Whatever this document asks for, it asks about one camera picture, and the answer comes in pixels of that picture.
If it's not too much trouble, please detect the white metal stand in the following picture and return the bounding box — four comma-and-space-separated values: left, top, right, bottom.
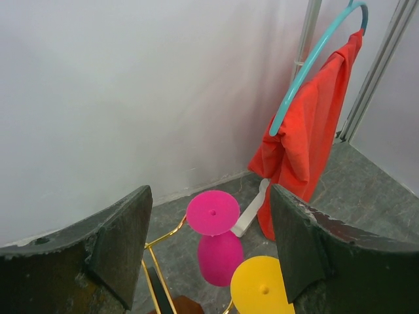
231, 0, 322, 237

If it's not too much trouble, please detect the orange plastic goblet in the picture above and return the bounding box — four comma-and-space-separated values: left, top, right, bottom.
230, 256, 295, 314

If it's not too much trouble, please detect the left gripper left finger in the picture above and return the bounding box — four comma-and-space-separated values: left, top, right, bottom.
1, 185, 153, 313

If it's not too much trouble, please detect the pink plastic goblet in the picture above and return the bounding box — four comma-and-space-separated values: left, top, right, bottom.
186, 190, 244, 287

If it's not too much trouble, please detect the red cloth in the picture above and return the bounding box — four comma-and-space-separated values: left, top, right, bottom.
247, 28, 365, 242

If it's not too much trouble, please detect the gold wire wine glass rack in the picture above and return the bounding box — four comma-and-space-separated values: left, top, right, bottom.
140, 214, 235, 314

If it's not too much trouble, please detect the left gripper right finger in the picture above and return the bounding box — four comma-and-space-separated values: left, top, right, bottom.
270, 184, 418, 313

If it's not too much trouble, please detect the teal hoop tube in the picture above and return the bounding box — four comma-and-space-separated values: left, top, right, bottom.
269, 1, 369, 137

